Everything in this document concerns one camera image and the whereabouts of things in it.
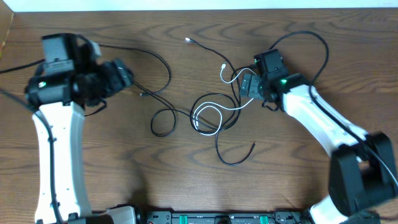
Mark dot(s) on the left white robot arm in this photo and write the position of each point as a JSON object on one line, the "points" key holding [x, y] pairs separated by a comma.
{"points": [[59, 92]]}

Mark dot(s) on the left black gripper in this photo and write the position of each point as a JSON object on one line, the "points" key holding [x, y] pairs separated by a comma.
{"points": [[121, 76]]}

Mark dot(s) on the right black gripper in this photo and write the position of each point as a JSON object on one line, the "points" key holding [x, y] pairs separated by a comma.
{"points": [[252, 90]]}

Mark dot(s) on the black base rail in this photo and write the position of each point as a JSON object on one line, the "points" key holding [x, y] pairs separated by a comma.
{"points": [[278, 216]]}

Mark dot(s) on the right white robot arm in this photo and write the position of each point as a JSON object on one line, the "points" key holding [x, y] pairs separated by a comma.
{"points": [[362, 172]]}

